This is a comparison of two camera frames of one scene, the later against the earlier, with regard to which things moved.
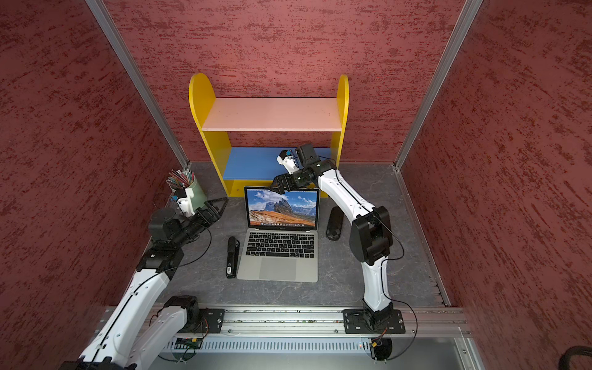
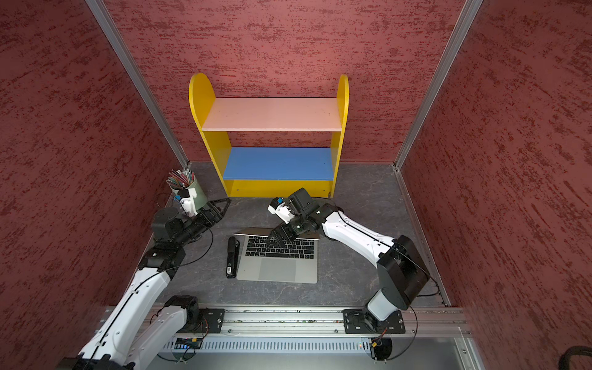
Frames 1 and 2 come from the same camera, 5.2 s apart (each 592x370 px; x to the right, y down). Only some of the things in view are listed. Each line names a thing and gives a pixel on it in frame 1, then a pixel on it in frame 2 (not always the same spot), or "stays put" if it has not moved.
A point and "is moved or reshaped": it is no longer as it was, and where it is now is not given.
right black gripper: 280,180 -> 276,232
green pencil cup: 199,199 stays put
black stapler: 233,254 stays put
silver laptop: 281,240 is moved or reshaped
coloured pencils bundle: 180,179 stays put
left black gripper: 213,210 stays put
